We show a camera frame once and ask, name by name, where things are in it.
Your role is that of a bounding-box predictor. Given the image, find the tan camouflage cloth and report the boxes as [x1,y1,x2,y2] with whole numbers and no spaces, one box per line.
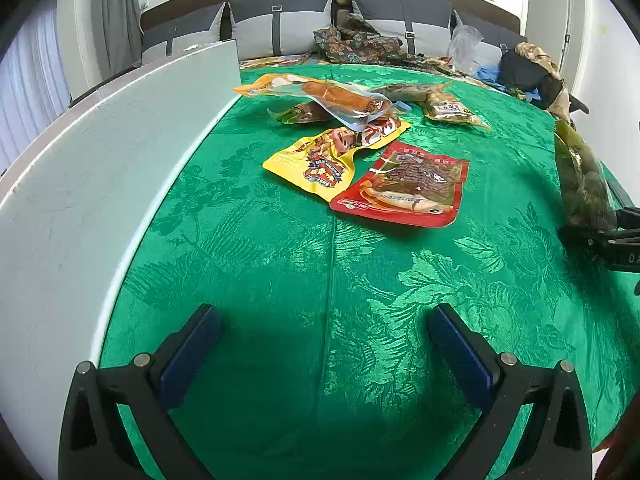
[515,41,572,111]

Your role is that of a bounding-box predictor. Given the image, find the white door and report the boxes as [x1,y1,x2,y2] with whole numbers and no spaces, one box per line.
[565,0,589,96]

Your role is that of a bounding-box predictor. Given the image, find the dark floral cloth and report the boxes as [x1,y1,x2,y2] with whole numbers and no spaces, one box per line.
[313,13,439,69]

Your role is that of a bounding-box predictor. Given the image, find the yellow snack packet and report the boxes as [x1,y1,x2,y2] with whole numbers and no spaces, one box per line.
[263,129,362,204]

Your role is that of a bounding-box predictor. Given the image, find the black bag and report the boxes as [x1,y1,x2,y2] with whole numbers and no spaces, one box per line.
[499,49,591,114]

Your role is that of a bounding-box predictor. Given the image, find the green patterned tablecloth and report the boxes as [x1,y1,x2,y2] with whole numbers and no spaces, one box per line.
[100,62,640,480]

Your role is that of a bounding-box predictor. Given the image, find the white sheer curtain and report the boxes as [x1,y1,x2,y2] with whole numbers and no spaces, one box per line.
[0,0,71,171]

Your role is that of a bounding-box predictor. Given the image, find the clear plastic bag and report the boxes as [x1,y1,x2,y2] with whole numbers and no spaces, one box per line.
[446,25,485,74]

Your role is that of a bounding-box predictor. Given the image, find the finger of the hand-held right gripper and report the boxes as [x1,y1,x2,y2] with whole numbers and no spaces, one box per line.
[606,205,640,232]
[558,224,640,262]

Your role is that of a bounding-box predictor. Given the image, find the dark clear snack packet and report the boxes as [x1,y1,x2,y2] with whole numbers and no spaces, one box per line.
[370,81,454,104]

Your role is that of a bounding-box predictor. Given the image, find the brown clear snack packet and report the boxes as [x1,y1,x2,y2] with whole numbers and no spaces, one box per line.
[267,101,335,125]

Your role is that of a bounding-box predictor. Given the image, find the blue cloth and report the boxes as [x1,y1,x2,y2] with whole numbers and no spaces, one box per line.
[476,63,542,104]

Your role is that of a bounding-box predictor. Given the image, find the orange sausage snack packet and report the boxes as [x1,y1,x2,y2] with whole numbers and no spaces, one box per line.
[234,73,397,129]

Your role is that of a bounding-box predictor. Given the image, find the white cardboard box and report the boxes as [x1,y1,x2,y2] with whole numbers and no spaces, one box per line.
[0,39,242,416]

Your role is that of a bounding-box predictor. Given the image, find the yellow packet red characters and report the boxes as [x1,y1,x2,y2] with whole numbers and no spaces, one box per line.
[359,114,412,149]

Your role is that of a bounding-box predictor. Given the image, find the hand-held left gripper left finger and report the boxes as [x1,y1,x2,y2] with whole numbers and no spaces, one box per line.
[59,304,222,480]

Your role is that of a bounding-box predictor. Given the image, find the grey curtain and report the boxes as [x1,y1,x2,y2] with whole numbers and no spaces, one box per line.
[91,0,143,68]

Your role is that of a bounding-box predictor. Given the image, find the tan packet white label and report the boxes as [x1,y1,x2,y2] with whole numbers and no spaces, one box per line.
[421,91,493,132]

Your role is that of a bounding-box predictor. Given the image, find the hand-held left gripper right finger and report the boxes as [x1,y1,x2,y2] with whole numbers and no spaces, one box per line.
[429,302,593,480]

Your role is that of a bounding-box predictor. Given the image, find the red fish snack packet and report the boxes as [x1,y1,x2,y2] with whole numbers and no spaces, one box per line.
[330,141,471,229]

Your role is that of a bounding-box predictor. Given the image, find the green pickle snack packet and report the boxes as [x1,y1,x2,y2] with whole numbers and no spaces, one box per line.
[553,119,619,232]

